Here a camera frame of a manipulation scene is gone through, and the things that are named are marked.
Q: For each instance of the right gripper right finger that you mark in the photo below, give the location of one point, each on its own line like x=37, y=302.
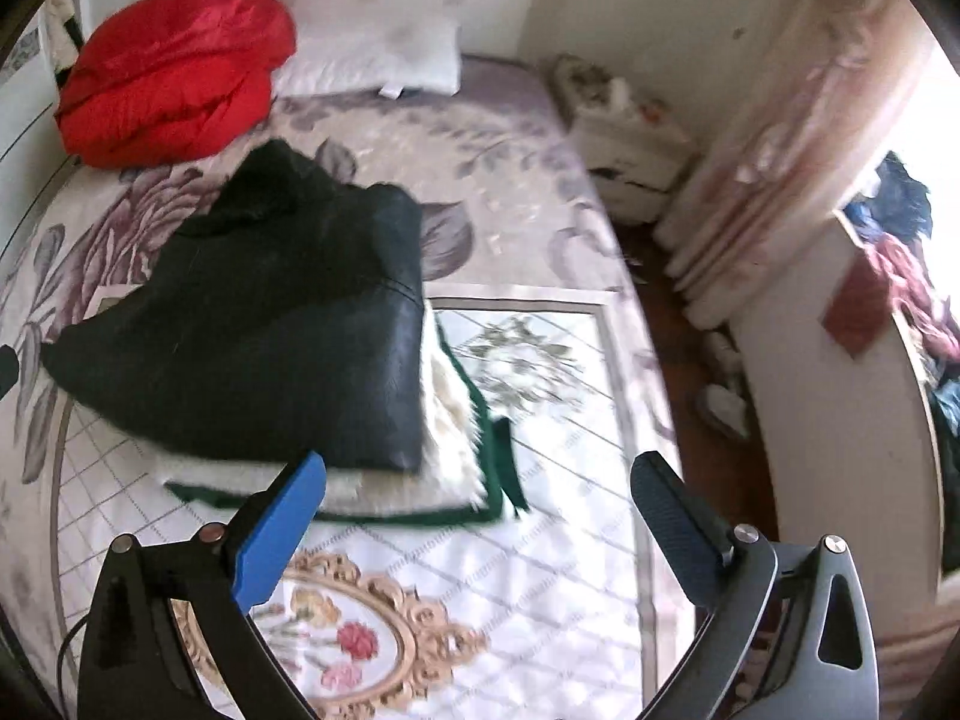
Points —
x=823, y=663

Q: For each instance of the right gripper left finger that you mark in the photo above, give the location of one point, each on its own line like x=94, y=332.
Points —
x=134, y=663

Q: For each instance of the black leather jacket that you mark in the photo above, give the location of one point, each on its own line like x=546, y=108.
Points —
x=286, y=321

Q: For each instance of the clothes pile by window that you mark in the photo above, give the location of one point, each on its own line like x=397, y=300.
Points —
x=894, y=221

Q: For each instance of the white patterned bed mat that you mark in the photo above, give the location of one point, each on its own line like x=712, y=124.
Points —
x=561, y=608

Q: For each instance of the green and cream fleece garment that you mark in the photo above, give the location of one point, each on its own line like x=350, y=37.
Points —
x=468, y=473

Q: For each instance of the white bedside table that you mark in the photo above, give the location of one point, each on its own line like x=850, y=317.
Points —
x=635, y=152

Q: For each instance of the floral bed sheet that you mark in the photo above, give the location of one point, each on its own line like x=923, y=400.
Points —
x=508, y=207

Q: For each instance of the red quilt bundle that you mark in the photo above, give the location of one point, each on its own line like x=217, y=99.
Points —
x=172, y=81

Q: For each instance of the pink curtain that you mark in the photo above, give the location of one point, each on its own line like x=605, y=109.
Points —
x=825, y=99

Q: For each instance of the white pillow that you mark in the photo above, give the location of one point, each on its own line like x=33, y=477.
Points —
x=391, y=57

